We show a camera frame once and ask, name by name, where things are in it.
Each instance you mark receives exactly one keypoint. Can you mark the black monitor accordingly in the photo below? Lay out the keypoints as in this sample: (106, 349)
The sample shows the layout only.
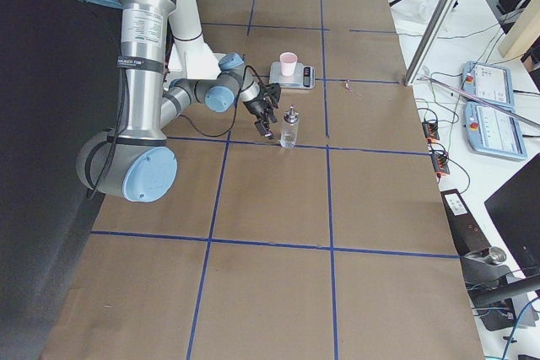
(514, 211)

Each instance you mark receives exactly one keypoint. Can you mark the aluminium frame post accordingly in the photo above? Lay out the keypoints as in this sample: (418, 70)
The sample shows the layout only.
(429, 38)

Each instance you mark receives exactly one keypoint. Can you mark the blue teach pendant near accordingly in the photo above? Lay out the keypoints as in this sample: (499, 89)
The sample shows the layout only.
(493, 133)

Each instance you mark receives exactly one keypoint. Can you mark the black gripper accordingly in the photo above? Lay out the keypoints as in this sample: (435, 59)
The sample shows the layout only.
(256, 108)

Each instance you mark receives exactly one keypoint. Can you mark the blue teach pendant far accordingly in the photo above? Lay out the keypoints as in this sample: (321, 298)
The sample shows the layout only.
(488, 82)

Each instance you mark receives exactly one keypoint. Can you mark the orange black connector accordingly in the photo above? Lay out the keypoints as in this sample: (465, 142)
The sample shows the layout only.
(430, 130)
(440, 163)

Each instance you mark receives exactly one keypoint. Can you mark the orange black connector lower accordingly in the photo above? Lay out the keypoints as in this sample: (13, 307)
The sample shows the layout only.
(440, 163)

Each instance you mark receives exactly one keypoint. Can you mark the clear glass sauce dispenser bottle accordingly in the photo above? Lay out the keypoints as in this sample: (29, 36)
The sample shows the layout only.
(289, 130)

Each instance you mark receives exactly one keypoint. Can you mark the orange black connector upper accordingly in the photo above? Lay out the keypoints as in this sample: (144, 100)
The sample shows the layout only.
(430, 130)

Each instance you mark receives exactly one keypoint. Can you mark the white digital kitchen scale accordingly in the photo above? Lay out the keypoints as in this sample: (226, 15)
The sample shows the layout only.
(302, 78)

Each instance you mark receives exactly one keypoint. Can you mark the blue teach pendant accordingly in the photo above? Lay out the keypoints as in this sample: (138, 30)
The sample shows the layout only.
(493, 133)
(488, 82)

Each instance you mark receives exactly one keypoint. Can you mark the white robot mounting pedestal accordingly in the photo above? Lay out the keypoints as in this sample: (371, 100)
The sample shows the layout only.
(191, 57)

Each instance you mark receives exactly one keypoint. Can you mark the black box with label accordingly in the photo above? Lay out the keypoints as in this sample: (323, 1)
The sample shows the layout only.
(467, 235)

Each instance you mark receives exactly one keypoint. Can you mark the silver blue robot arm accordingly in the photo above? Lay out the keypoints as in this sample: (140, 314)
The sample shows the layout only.
(165, 66)

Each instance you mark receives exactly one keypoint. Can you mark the silver metal cup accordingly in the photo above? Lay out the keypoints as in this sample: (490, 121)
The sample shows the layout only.
(495, 256)

